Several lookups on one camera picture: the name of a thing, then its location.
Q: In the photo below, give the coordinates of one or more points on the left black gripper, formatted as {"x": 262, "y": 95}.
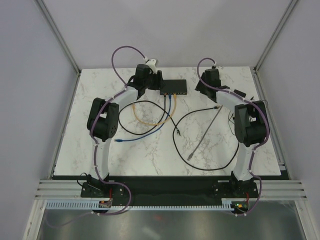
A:
{"x": 159, "y": 83}

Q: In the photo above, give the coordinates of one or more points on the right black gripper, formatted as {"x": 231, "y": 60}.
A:
{"x": 200, "y": 86}

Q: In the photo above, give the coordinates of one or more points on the black network switch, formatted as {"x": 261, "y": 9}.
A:
{"x": 173, "y": 87}

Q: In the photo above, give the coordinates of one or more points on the black ethernet cable long loop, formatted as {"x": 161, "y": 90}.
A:
{"x": 150, "y": 117}

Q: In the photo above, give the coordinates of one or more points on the black power adapter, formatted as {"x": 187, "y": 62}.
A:
{"x": 240, "y": 93}

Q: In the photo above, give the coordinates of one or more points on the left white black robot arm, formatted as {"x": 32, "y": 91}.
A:
{"x": 103, "y": 122}

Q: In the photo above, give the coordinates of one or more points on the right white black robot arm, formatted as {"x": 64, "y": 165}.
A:
{"x": 251, "y": 128}

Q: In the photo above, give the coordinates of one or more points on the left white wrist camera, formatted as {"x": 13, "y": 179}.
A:
{"x": 152, "y": 63}

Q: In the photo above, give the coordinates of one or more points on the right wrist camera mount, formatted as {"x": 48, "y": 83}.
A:
{"x": 216, "y": 66}

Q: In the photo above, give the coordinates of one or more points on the right aluminium frame post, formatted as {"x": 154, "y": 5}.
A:
{"x": 276, "y": 33}

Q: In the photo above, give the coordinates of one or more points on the aluminium frame post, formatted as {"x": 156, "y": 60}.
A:
{"x": 276, "y": 33}
{"x": 57, "y": 34}

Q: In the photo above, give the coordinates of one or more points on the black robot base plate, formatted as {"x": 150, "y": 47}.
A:
{"x": 170, "y": 190}

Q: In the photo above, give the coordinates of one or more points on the left aluminium frame post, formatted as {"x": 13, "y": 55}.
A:
{"x": 57, "y": 34}

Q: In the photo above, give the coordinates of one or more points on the white slotted cable duct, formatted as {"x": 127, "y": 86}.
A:
{"x": 99, "y": 205}

